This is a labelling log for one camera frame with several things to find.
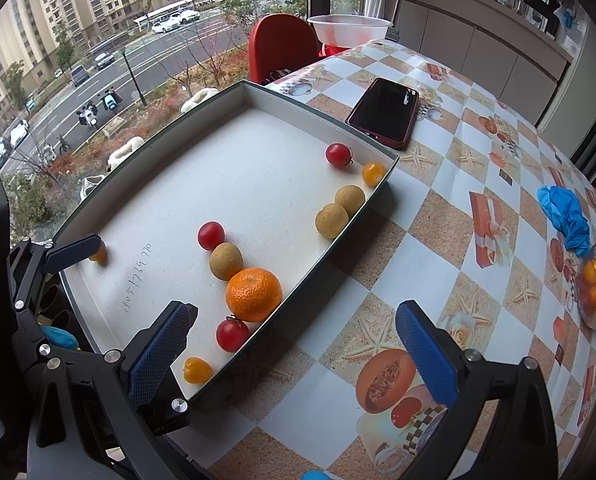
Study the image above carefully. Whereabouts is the glass bowl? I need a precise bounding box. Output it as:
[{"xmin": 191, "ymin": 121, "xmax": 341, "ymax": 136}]
[{"xmin": 568, "ymin": 247, "xmax": 596, "ymax": 331}]

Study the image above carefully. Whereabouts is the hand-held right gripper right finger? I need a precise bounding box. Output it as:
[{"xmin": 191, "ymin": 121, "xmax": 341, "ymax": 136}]
[{"xmin": 395, "ymin": 301, "xmax": 559, "ymax": 480}]

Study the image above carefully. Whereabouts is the person's left hand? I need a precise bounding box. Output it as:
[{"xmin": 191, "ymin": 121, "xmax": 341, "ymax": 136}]
[{"xmin": 40, "ymin": 326, "xmax": 79, "ymax": 351}]

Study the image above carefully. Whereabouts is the blue crumpled plastic bag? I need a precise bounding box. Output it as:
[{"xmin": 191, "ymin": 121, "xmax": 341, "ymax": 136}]
[{"xmin": 537, "ymin": 185, "xmax": 593, "ymax": 257}]

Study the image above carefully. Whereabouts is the tan longan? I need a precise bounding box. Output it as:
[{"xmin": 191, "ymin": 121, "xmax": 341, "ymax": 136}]
[
  {"xmin": 315, "ymin": 203, "xmax": 350, "ymax": 239},
  {"xmin": 209, "ymin": 242, "xmax": 244, "ymax": 281},
  {"xmin": 335, "ymin": 185, "xmax": 366, "ymax": 215}
]

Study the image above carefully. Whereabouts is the shallow grey box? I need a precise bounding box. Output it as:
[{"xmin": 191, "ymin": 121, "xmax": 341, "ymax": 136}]
[{"xmin": 52, "ymin": 79, "xmax": 400, "ymax": 413}]

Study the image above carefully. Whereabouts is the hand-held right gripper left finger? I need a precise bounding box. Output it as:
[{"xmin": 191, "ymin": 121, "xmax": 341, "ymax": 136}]
[{"xmin": 25, "ymin": 301, "xmax": 201, "ymax": 480}]

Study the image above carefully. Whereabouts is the mandarin orange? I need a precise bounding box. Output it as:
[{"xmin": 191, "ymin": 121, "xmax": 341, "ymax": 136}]
[{"xmin": 225, "ymin": 267, "xmax": 283, "ymax": 323}]

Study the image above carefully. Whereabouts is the white cabinet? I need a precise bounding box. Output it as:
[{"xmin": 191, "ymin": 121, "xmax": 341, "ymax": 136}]
[{"xmin": 385, "ymin": 0, "xmax": 574, "ymax": 131}]

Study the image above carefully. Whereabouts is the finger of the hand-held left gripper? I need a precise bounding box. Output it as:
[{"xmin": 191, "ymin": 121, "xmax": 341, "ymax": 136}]
[
  {"xmin": 10, "ymin": 305, "xmax": 54, "ymax": 361},
  {"xmin": 7, "ymin": 233, "xmax": 104, "ymax": 311}
]

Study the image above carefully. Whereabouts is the white plastic basin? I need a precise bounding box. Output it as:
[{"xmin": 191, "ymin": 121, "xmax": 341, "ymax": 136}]
[{"xmin": 306, "ymin": 14, "xmax": 394, "ymax": 47}]

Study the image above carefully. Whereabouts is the smartphone with red case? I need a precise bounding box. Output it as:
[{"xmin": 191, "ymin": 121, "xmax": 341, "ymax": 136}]
[{"xmin": 345, "ymin": 77, "xmax": 421, "ymax": 151}]

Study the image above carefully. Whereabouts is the red cherry tomato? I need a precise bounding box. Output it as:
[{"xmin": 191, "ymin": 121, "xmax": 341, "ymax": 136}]
[
  {"xmin": 197, "ymin": 221, "xmax": 226, "ymax": 251},
  {"xmin": 325, "ymin": 143, "xmax": 354, "ymax": 167},
  {"xmin": 216, "ymin": 316, "xmax": 251, "ymax": 353}
]

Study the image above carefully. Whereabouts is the checkered printed tablecloth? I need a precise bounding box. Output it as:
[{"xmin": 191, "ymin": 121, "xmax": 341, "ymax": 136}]
[{"xmin": 153, "ymin": 39, "xmax": 596, "ymax": 480}]

